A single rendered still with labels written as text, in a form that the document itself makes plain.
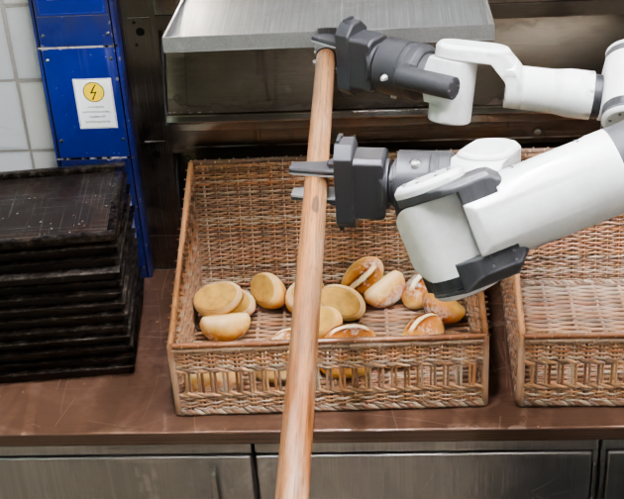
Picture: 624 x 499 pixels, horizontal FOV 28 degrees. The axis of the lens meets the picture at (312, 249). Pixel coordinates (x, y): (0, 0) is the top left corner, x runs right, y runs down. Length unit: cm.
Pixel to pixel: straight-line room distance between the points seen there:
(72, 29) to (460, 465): 108
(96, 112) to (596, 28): 97
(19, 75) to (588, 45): 110
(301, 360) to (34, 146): 141
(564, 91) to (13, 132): 118
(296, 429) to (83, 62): 140
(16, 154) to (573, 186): 154
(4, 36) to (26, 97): 13
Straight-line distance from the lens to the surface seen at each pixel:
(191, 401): 221
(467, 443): 219
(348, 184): 157
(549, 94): 186
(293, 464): 113
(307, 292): 135
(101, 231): 220
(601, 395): 222
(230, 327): 234
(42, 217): 230
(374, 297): 241
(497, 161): 150
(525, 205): 127
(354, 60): 196
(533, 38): 243
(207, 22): 223
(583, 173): 128
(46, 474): 232
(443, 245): 130
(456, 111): 187
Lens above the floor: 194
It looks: 30 degrees down
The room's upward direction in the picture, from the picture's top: 4 degrees counter-clockwise
